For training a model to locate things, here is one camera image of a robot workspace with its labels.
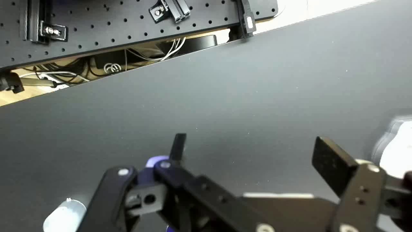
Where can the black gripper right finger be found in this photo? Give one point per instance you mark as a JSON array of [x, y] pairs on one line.
[[360, 193]]

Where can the black aluminium post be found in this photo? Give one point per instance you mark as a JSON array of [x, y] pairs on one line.
[[246, 19]]

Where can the black aluminium rail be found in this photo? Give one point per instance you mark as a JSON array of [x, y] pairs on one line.
[[33, 19]]

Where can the black perforated breadboard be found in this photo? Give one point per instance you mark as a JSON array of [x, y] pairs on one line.
[[111, 25]]

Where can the white cylindrical cup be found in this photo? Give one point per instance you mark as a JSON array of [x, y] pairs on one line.
[[399, 149]]

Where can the black angle bracket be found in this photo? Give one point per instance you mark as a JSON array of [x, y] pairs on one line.
[[161, 11]]

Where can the black clamp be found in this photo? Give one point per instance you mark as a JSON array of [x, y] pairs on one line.
[[10, 81]]

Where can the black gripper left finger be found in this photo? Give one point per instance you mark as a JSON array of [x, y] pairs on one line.
[[193, 193]]

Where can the black bracket with silver bolts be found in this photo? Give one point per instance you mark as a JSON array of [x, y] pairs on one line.
[[53, 31]]

